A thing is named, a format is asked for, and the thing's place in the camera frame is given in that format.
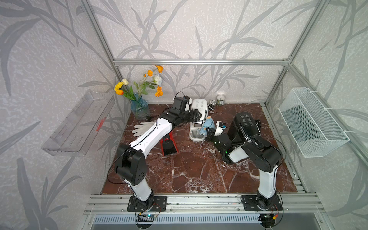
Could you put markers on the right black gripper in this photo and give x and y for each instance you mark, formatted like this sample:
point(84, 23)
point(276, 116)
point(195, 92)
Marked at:
point(210, 136)

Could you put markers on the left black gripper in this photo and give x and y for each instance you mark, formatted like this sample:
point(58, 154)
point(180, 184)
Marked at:
point(195, 117)

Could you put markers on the white coffee machine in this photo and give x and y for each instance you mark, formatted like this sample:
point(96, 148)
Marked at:
point(197, 131)

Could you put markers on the blue pink patterned cloth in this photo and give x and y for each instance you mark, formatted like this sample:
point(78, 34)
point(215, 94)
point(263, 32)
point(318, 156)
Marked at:
point(209, 124)

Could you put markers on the black coffee machine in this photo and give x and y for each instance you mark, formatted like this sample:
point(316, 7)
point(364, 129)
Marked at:
point(243, 128)

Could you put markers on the red coffee machine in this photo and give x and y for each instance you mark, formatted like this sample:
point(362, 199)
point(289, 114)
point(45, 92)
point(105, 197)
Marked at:
point(168, 145)

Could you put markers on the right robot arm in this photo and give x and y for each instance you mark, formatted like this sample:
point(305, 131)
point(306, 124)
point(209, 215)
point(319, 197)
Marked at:
point(265, 156)

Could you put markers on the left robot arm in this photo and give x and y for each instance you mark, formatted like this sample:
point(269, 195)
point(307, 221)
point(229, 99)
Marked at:
point(131, 165)

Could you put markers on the tin can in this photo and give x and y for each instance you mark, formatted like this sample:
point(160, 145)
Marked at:
point(220, 100)

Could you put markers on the blue glass vase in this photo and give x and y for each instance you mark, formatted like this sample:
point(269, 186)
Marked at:
point(140, 108)

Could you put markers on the white glove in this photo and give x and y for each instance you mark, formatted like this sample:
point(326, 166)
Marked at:
point(142, 128)

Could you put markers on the orange yellow artificial flowers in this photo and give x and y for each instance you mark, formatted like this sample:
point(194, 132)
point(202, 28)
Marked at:
point(134, 91)

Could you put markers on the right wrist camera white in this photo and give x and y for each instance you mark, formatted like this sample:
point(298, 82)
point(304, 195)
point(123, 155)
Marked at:
point(220, 127)

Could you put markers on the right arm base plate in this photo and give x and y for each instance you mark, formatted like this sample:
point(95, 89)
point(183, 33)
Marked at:
point(260, 203)

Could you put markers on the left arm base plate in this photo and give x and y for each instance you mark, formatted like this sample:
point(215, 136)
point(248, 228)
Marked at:
point(154, 203)

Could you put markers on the aluminium front rail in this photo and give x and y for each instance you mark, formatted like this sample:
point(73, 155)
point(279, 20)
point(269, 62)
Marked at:
point(203, 204)

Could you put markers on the white wire mesh basket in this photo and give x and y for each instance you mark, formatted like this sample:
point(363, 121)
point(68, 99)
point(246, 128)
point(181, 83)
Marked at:
point(310, 123)

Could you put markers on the clear plastic wall shelf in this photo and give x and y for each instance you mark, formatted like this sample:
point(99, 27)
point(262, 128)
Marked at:
point(76, 133)

